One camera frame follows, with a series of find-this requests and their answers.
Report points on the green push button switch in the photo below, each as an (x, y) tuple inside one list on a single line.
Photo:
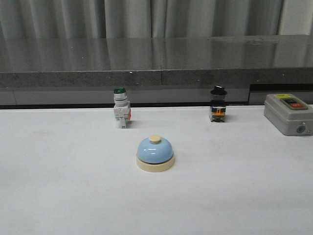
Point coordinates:
[(122, 108)]

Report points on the grey stone counter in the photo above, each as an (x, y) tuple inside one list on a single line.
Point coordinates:
[(170, 71)]

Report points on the grey power switch box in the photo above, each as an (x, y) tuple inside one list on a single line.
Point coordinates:
[(289, 114)]

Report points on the black rotary selector switch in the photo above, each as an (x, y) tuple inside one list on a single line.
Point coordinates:
[(218, 107)]

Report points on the blue desk bell cream base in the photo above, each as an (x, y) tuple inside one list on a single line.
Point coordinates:
[(155, 154)]

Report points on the grey curtain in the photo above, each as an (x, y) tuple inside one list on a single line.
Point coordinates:
[(43, 19)]

